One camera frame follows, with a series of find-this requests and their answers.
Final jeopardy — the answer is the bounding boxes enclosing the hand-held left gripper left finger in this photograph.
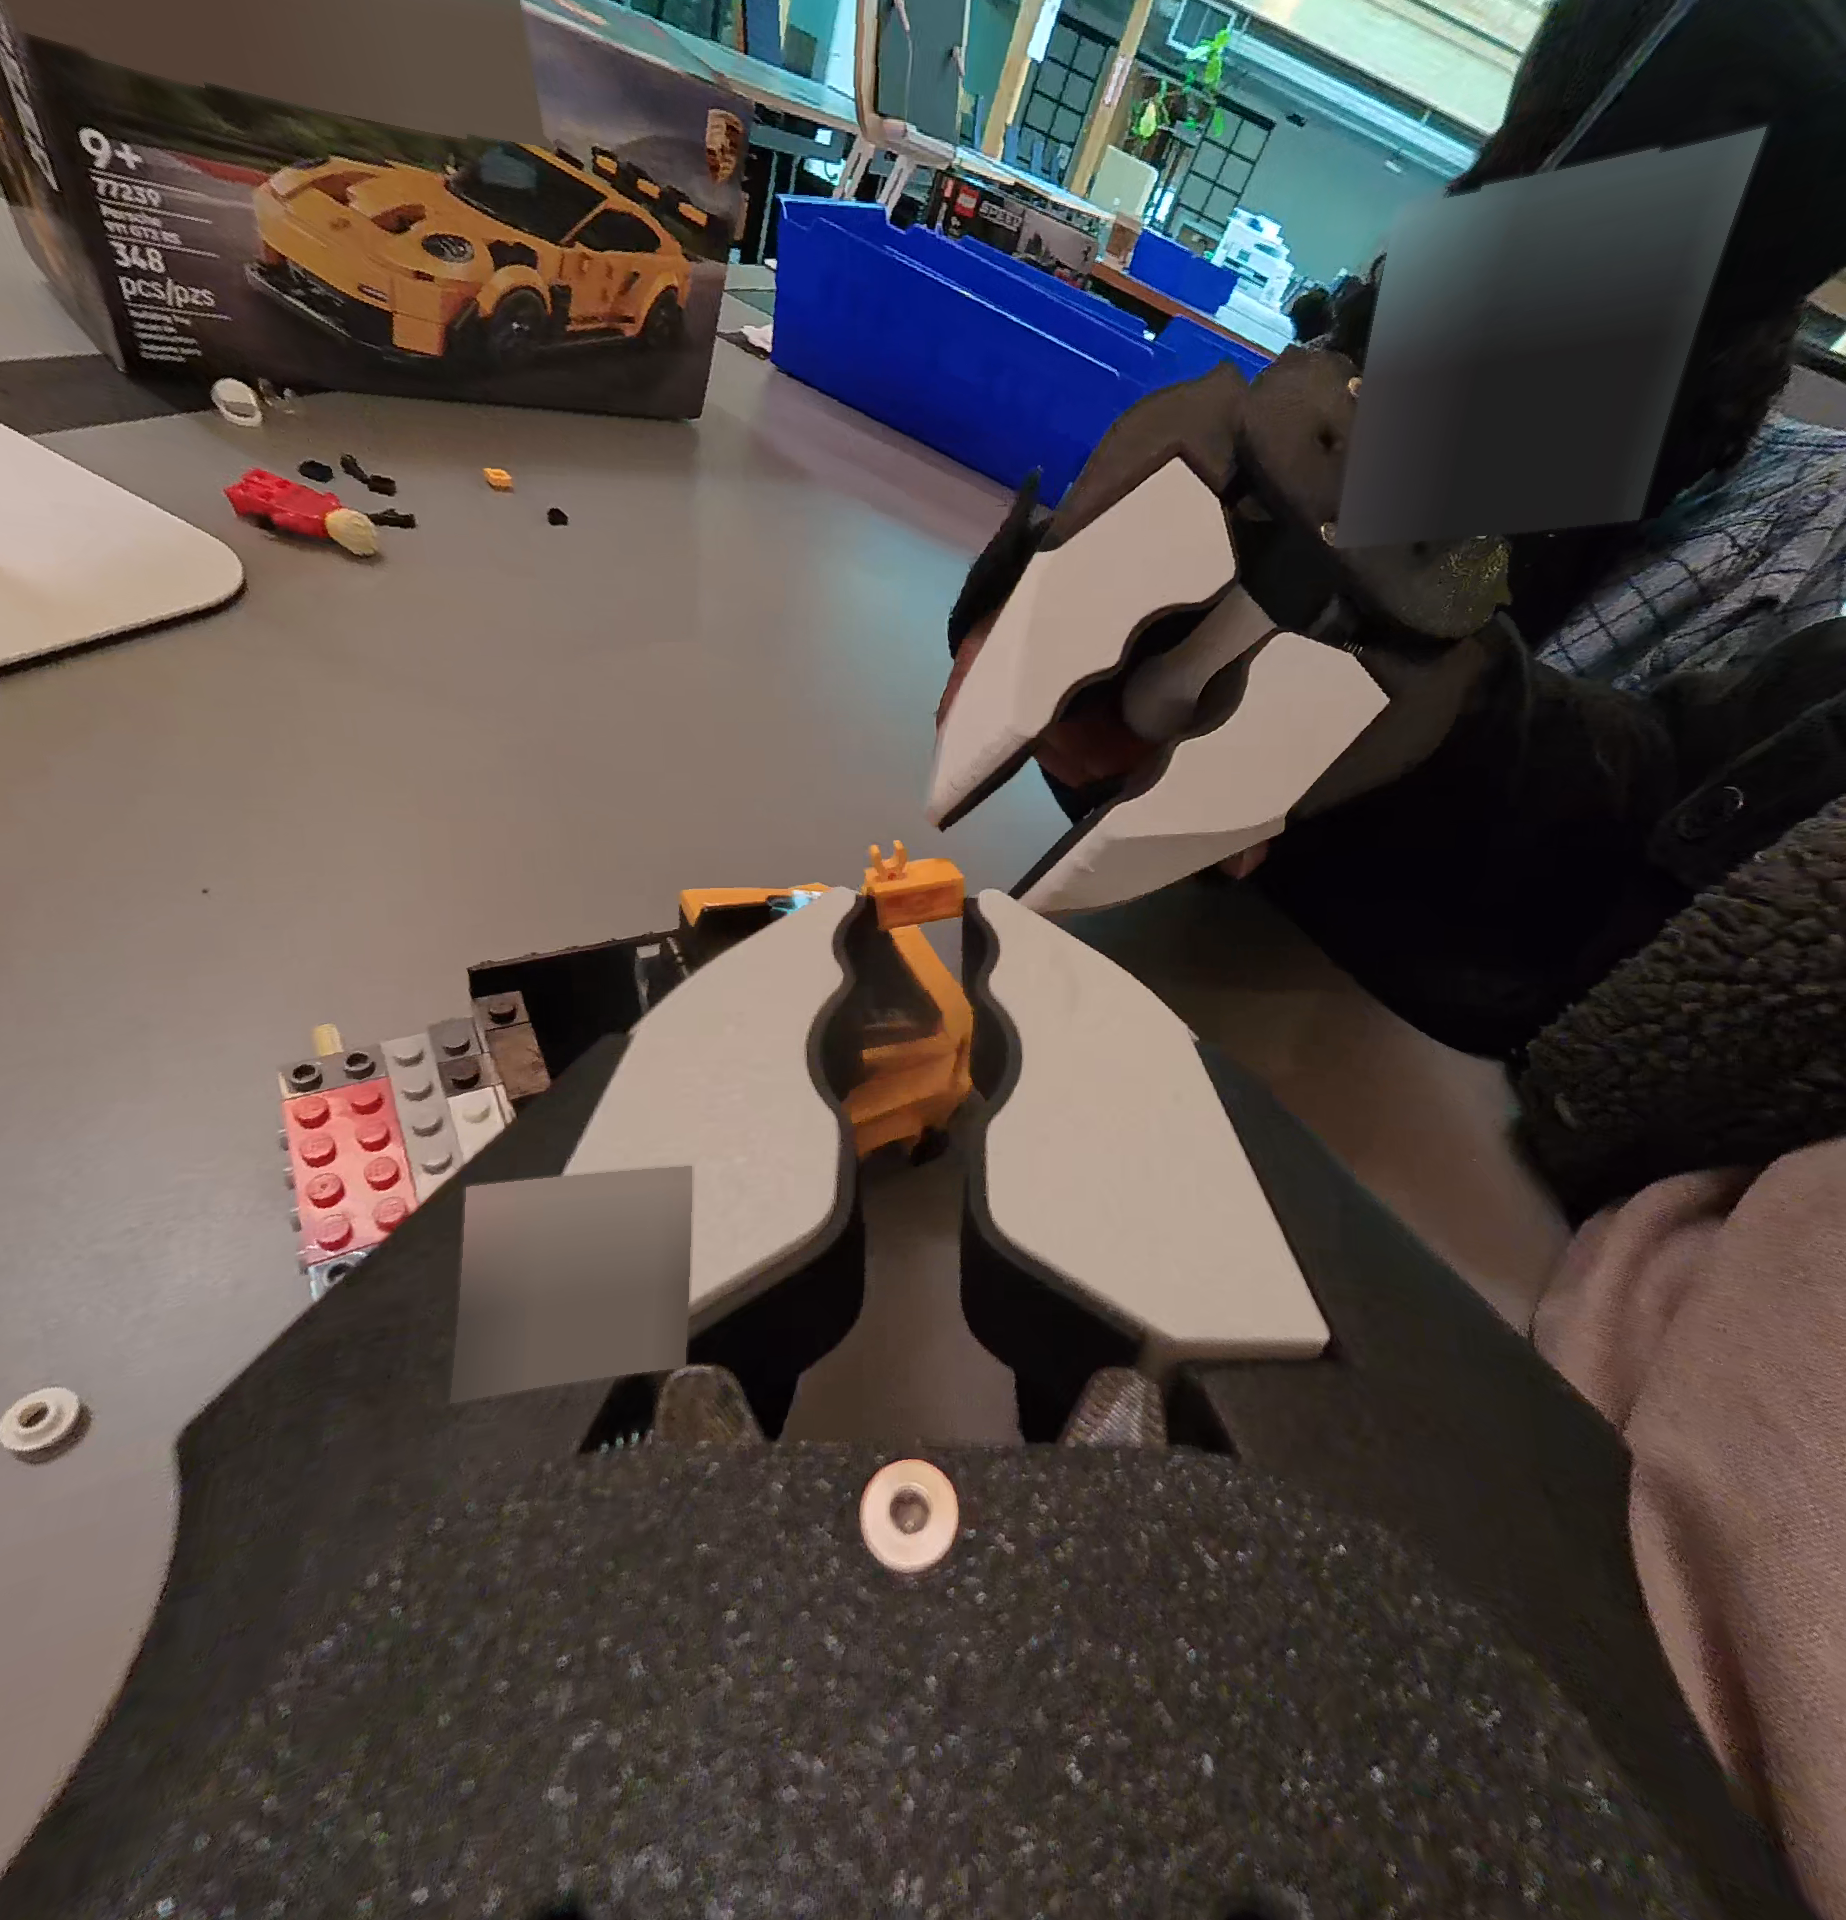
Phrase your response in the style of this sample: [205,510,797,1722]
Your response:
[563,884,868,1443]

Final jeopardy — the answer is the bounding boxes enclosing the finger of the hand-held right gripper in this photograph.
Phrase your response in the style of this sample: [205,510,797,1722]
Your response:
[1012,627,1393,916]
[922,455,1239,834]

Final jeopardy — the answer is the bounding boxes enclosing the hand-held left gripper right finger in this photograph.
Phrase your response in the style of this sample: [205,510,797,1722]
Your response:
[962,884,1336,1449]

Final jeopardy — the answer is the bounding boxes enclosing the orange lego brick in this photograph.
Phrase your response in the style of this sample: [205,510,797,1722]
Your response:
[868,860,967,935]

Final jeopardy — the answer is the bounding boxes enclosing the orange black lego car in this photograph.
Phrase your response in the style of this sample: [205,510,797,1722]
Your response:
[275,876,978,1305]

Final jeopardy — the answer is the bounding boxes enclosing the red lego minifigure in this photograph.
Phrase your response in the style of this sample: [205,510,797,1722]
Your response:
[222,464,386,563]

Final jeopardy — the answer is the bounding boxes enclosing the lego set box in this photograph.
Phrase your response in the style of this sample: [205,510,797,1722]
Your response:
[0,0,757,423]

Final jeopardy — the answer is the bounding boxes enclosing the long blue plastic bin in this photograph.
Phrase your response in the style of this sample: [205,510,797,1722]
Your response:
[1126,225,1278,383]

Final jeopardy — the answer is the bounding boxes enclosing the dark cardboard box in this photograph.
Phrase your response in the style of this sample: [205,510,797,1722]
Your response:
[927,162,1114,285]

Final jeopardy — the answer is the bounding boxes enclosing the green potted plant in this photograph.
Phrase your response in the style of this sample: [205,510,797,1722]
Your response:
[1130,28,1243,150]

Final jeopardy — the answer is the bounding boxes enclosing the beige hooded sweatshirt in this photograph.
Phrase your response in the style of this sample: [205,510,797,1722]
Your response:
[1530,1122,1846,1853]

